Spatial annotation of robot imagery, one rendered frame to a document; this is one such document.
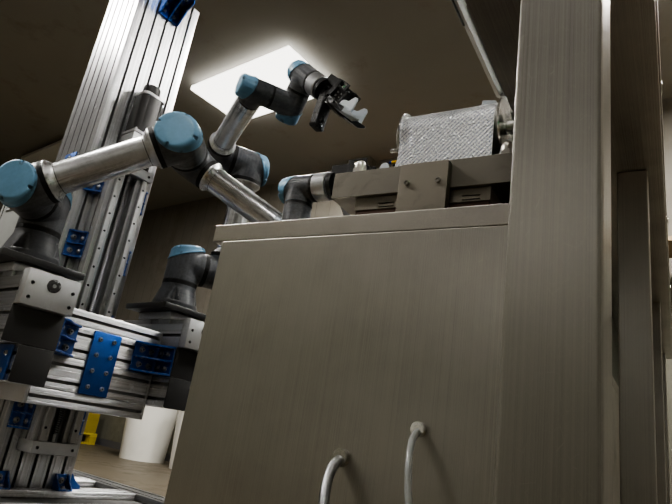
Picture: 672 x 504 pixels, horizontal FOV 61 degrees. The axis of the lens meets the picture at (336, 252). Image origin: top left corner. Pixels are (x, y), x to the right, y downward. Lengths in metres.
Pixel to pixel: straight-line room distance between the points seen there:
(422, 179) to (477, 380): 0.41
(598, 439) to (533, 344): 0.06
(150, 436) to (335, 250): 5.56
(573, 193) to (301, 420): 0.74
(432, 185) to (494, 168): 0.12
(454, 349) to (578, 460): 0.59
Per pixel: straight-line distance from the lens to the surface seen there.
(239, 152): 2.12
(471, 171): 1.11
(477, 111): 1.43
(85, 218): 2.01
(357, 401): 0.99
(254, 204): 1.63
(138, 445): 6.55
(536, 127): 0.44
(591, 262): 0.39
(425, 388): 0.94
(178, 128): 1.58
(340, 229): 1.10
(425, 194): 1.10
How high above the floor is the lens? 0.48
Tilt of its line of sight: 18 degrees up
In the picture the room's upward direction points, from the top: 9 degrees clockwise
